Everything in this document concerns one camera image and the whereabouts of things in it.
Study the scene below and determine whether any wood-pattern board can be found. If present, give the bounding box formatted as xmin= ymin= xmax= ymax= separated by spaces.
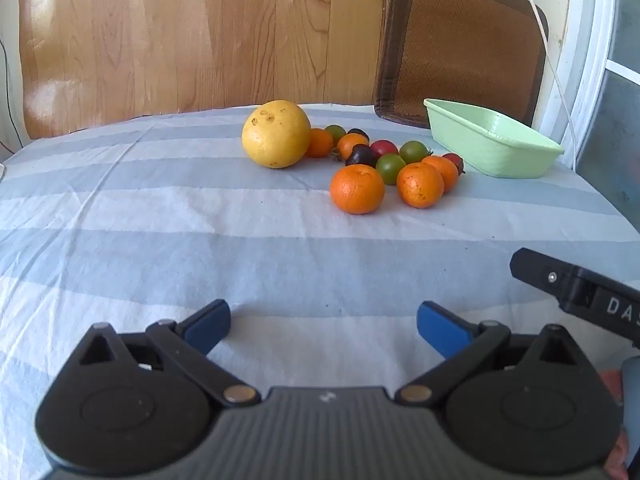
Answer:
xmin=19 ymin=0 xmax=388 ymax=140

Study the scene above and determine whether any light green plastic bowl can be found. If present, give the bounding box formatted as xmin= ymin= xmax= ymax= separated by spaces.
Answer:
xmin=423 ymin=98 xmax=566 ymax=179

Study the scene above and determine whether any person's right hand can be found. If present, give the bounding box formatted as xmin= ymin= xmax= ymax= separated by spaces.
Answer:
xmin=600 ymin=369 xmax=632 ymax=480

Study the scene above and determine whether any large mandarin orange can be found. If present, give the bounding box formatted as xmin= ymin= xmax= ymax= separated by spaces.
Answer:
xmin=330 ymin=164 xmax=386 ymax=215

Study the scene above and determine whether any yellow pomelo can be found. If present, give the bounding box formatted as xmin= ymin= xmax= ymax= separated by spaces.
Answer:
xmin=242 ymin=100 xmax=312 ymax=169

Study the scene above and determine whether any white power cable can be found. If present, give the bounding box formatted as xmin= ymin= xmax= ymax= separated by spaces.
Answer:
xmin=512 ymin=0 xmax=580 ymax=166

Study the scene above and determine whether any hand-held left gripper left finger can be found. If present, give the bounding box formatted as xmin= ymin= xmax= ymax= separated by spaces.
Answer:
xmin=75 ymin=299 xmax=262 ymax=407

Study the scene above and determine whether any white window frame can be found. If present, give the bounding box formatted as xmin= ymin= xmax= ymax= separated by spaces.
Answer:
xmin=542 ymin=0 xmax=640 ymax=171

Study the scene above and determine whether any striped blue white tablecloth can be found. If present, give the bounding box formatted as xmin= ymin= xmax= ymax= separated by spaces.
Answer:
xmin=0 ymin=104 xmax=640 ymax=480

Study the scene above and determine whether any orange tomato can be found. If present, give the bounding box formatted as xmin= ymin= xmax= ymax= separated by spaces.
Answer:
xmin=334 ymin=133 xmax=370 ymax=161
xmin=305 ymin=128 xmax=334 ymax=159

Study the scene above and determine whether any brown woven seat mat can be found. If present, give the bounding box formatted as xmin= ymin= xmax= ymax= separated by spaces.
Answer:
xmin=372 ymin=0 xmax=549 ymax=128

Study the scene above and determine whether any thin black cable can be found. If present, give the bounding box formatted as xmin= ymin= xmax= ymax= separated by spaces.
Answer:
xmin=0 ymin=40 xmax=23 ymax=153

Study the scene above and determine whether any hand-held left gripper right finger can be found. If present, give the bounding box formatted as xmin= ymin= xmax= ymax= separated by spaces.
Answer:
xmin=395 ymin=301 xmax=598 ymax=406

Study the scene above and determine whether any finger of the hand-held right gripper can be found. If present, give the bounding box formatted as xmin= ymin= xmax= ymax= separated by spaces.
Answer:
xmin=510 ymin=247 xmax=583 ymax=311

